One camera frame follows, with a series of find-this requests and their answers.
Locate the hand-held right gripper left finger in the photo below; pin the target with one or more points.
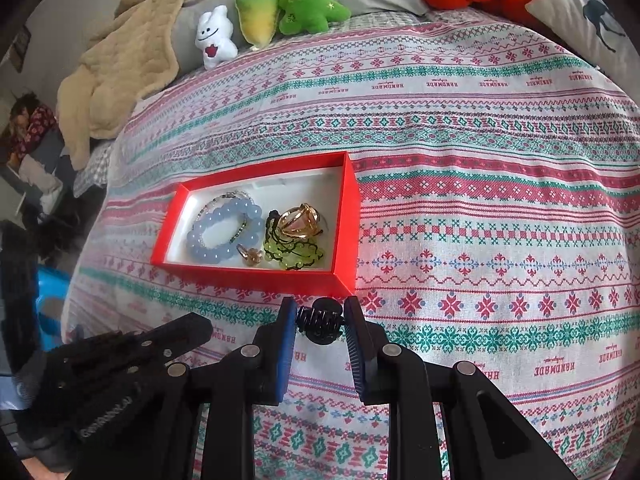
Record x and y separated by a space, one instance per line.
285 355

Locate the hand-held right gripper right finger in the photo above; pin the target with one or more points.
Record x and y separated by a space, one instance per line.
357 355

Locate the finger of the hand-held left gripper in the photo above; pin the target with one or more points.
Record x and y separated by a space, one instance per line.
150 335
125 380

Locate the black hair claw clip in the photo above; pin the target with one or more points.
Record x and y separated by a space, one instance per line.
320 322

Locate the gold cage pendant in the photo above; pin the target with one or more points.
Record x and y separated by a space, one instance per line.
297 222

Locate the red cardboard box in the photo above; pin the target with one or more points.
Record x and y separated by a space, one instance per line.
340 200

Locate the person's left hand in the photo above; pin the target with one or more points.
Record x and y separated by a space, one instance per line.
47 452

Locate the blue plastic stool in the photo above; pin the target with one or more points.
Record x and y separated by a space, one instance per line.
52 305

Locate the grey checked bed sheet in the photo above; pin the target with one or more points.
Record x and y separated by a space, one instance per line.
95 165

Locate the leaning printed poster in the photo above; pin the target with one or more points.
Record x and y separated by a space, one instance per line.
30 145

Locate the beige quilted blanket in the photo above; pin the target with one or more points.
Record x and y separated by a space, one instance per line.
115 70

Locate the white rabbit plush toy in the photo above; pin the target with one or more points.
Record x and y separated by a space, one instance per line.
215 40

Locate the green yellow radish plush toy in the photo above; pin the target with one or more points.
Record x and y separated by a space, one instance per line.
257 12

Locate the green tree plush toy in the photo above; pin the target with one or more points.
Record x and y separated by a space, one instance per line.
305 7

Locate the white deer print pillow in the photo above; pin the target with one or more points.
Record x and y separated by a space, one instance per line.
590 25

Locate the small wall poster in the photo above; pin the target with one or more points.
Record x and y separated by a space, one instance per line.
21 50

